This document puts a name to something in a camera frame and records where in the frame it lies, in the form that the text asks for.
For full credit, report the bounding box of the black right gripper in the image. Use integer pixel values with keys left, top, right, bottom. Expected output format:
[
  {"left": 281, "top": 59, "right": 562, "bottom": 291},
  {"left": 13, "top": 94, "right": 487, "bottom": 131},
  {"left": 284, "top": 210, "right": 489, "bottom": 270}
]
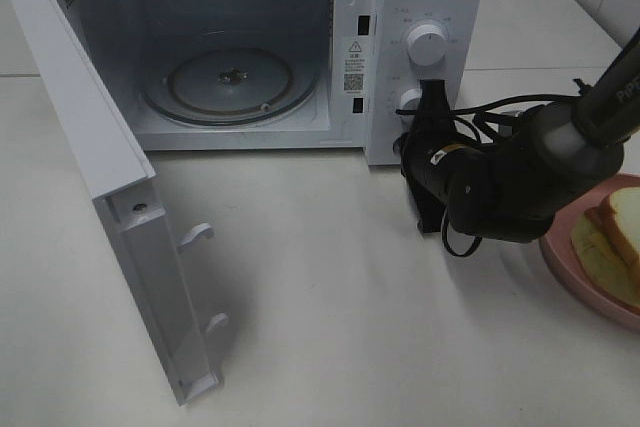
[{"left": 399, "top": 79, "right": 480, "bottom": 234}]

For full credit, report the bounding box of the pink plate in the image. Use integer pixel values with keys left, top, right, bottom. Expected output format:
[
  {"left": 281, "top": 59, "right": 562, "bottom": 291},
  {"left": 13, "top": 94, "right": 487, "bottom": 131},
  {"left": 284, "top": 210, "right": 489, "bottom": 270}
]
[{"left": 539, "top": 174, "right": 639, "bottom": 332}]

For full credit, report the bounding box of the white bread sandwich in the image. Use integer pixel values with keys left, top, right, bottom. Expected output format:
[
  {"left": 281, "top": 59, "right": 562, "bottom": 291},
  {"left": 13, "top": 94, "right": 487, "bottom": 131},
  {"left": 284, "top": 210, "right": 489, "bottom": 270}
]
[{"left": 571, "top": 187, "right": 639, "bottom": 309}]

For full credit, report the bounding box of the white microwave door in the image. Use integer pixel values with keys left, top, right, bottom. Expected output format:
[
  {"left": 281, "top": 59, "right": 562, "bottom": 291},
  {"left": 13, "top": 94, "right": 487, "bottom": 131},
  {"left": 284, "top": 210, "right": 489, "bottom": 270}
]
[{"left": 10, "top": 0, "right": 221, "bottom": 405}]

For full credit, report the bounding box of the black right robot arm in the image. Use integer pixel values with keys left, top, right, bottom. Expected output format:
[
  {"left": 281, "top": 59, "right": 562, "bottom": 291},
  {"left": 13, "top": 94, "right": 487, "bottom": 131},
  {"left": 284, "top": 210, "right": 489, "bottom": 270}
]
[{"left": 394, "top": 35, "right": 639, "bottom": 257}]

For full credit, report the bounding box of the lower white timer knob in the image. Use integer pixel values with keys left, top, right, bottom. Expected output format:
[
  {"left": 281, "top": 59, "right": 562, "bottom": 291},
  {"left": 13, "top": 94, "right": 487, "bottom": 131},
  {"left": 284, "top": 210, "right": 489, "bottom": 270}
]
[{"left": 396, "top": 88, "right": 422, "bottom": 126}]

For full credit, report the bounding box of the upper white power knob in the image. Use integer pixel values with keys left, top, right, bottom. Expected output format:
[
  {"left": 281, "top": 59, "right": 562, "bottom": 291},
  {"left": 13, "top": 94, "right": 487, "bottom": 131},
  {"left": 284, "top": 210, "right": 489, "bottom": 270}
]
[{"left": 406, "top": 20, "right": 448, "bottom": 66}]

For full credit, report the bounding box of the white warning label sticker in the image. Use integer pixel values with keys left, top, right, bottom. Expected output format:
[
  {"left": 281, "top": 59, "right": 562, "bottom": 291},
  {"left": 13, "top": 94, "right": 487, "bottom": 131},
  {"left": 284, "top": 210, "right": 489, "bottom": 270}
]
[{"left": 338, "top": 36, "right": 369, "bottom": 97}]

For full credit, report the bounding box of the glass microwave turntable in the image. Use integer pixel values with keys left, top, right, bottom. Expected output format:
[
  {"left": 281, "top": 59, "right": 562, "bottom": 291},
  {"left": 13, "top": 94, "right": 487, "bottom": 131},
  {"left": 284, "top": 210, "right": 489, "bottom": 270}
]
[{"left": 141, "top": 47, "right": 322, "bottom": 127}]

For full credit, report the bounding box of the white microwave oven body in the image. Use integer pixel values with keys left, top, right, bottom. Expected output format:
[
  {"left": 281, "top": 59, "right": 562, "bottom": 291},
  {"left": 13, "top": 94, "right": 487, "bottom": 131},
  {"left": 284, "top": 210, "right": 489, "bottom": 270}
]
[{"left": 65, "top": 0, "right": 479, "bottom": 165}]

